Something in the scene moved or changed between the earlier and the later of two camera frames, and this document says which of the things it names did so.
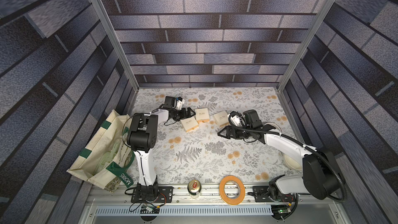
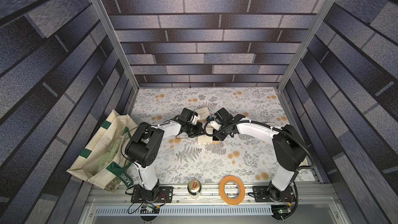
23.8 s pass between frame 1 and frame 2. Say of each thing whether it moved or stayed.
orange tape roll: stayed
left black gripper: moved
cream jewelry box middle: stayed
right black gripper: moved
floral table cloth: stayed
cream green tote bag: stayed
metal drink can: stayed
